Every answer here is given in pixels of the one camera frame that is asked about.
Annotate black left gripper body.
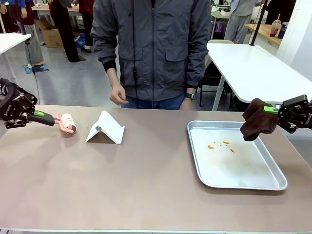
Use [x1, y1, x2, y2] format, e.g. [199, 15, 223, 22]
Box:
[0, 84, 38, 129]

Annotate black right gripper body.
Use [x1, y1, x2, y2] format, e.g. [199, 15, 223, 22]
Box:
[277, 94, 312, 134]

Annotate dark brown cloth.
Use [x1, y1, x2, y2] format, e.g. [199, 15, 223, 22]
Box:
[239, 97, 279, 142]

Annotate pink lint roller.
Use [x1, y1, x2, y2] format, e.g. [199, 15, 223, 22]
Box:
[53, 113, 79, 136]

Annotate person's right forearm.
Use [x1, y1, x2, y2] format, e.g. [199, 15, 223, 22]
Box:
[106, 66, 122, 85]

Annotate person's right hand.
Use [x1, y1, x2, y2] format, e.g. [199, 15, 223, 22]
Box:
[109, 82, 130, 106]

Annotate person's left hand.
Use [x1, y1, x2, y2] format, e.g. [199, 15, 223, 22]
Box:
[180, 97, 195, 111]

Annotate large white side table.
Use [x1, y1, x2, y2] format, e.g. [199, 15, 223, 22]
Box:
[206, 42, 312, 112]

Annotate silver metal tray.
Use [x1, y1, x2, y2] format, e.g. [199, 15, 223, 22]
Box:
[187, 120, 288, 191]

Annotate white folded stand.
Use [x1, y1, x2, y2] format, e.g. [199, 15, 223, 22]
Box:
[85, 110, 126, 145]

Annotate small white table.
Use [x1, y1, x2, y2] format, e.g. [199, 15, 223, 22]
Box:
[0, 33, 32, 56]

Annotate black chair under table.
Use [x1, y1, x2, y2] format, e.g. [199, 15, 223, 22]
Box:
[197, 57, 234, 107]

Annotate bystander in grey trousers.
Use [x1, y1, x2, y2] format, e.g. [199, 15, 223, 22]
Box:
[20, 0, 45, 68]

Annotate wooden bench table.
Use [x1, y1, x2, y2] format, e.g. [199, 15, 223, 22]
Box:
[244, 23, 283, 46]

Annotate dark blue bottle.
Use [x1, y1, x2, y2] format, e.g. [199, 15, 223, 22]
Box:
[277, 21, 290, 39]

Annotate cardboard box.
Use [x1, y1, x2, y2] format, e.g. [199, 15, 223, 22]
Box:
[36, 18, 64, 48]

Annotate iced drink cup with straw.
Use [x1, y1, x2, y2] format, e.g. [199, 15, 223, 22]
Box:
[269, 13, 282, 38]

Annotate blue white bag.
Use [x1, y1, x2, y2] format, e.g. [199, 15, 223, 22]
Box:
[74, 34, 87, 48]

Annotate black slanted pole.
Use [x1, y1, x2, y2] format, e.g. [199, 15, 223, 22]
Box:
[250, 0, 268, 46]

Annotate bystander in black trousers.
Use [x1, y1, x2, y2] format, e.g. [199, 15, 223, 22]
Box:
[48, 0, 81, 63]

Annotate black upright pole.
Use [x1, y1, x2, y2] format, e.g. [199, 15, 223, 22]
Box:
[14, 0, 28, 35]

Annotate bystander in grey suit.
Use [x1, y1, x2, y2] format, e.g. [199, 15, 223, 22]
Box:
[223, 0, 261, 45]

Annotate wooden table with white legs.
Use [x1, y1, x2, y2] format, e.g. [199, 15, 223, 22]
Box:
[31, 4, 85, 25]

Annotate blue jeans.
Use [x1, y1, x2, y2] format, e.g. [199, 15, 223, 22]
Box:
[120, 93, 186, 110]

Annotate person in grey jacket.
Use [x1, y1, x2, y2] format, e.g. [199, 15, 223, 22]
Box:
[90, 0, 212, 102]

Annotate black braided cable sleeve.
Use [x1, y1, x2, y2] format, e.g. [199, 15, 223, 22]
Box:
[0, 78, 15, 109]

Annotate thin black hanging cord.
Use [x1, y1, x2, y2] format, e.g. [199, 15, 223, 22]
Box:
[132, 0, 139, 109]

